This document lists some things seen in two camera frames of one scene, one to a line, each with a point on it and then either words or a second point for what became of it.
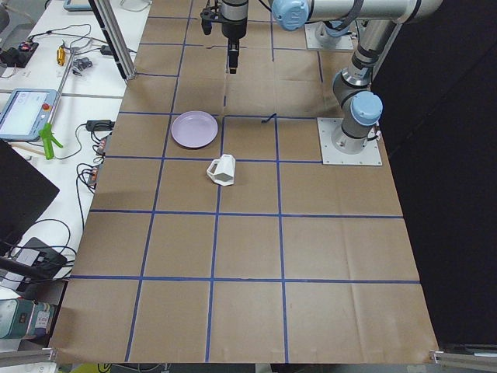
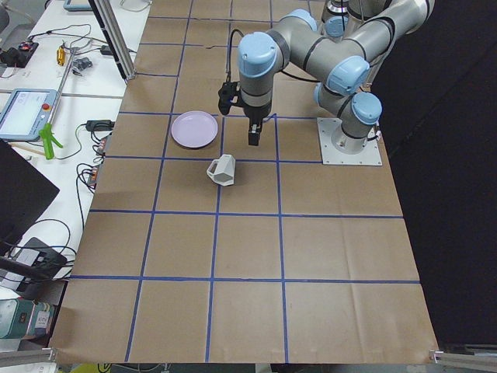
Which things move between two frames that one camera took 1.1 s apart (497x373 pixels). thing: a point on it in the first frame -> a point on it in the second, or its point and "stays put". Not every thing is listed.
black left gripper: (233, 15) -> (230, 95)
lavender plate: (194, 129) stays put
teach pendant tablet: (26, 112) stays put
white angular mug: (221, 171) stays put
